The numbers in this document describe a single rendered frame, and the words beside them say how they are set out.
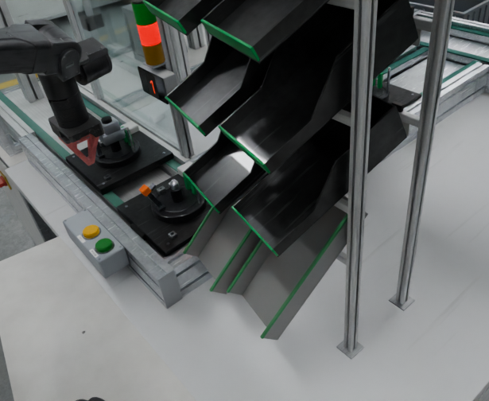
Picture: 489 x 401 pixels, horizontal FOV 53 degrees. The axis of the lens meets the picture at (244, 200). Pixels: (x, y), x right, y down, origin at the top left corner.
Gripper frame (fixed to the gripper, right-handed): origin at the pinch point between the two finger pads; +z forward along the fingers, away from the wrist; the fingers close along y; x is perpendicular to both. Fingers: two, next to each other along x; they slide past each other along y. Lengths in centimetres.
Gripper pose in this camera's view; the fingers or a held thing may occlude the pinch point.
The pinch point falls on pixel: (89, 160)
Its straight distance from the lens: 101.4
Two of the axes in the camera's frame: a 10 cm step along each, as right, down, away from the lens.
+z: 1.2, 7.6, 6.3
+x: -7.6, 4.8, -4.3
